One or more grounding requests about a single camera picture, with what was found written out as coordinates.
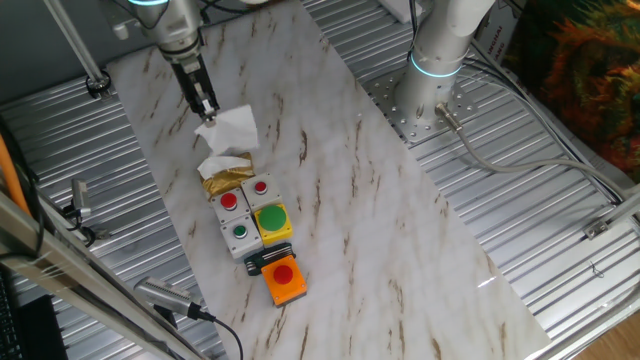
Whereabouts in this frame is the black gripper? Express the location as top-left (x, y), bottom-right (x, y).
top-left (171, 58), bottom-right (222, 124)

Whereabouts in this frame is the white pulled napkin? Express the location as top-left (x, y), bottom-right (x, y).
top-left (193, 103), bottom-right (261, 157)

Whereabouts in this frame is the white napkin in pack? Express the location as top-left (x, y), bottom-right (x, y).
top-left (196, 155), bottom-right (252, 180)

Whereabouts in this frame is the gold tissue pack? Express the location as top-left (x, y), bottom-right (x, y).
top-left (201, 152), bottom-right (256, 201)

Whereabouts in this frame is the grey box large red button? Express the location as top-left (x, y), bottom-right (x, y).
top-left (209, 187), bottom-right (251, 225)

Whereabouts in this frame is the grey box small red button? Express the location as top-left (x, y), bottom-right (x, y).
top-left (240, 172), bottom-right (284, 211)

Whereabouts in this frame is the grey box small green button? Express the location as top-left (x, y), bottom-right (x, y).
top-left (219, 214), bottom-right (265, 260)

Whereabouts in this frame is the yellow box big green button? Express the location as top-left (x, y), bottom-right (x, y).
top-left (253, 202), bottom-right (295, 246)

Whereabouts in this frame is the hex key set black holder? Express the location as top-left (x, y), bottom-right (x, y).
top-left (243, 242), bottom-right (297, 277)

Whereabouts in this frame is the orange box red button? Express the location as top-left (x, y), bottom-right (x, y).
top-left (259, 254), bottom-right (309, 307)

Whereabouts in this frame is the marble pattern sheet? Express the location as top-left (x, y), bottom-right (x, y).
top-left (107, 0), bottom-right (551, 360)

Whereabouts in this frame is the black box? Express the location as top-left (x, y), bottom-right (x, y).
top-left (19, 294), bottom-right (69, 360)

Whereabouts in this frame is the black keyboard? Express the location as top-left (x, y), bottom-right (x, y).
top-left (0, 272), bottom-right (24, 360)

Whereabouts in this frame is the white carton red print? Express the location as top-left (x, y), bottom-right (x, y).
top-left (474, 0), bottom-right (522, 57)

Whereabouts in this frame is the colourful furry cloth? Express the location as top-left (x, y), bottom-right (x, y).
top-left (504, 0), bottom-right (640, 184)

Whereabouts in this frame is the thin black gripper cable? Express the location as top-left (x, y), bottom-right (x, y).
top-left (198, 0), bottom-right (244, 17)

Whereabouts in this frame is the metal camera pole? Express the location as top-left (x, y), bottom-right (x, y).
top-left (42, 0), bottom-right (114, 99)

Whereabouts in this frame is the small silver camera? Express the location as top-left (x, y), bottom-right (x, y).
top-left (69, 178), bottom-right (94, 219)

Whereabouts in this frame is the black camera clamp mount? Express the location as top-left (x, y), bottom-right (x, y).
top-left (62, 204), bottom-right (111, 247)

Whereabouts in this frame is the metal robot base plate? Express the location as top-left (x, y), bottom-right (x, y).
top-left (362, 64), bottom-right (479, 146)

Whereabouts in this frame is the ribbed silver camera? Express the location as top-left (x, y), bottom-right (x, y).
top-left (133, 277), bottom-right (204, 321)

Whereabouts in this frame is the orange cable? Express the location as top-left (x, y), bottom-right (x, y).
top-left (0, 134), bottom-right (31, 216)

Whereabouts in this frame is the aluminium frame beam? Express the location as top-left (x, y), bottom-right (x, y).
top-left (0, 192), bottom-right (201, 360)

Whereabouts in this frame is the black camera cable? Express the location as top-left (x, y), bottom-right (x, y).
top-left (192, 307), bottom-right (245, 360)

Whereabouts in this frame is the thick grey cable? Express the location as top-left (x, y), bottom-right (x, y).
top-left (433, 102), bottom-right (632, 199)

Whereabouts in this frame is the metal corner bracket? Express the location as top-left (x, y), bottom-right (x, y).
top-left (582, 219), bottom-right (612, 241)

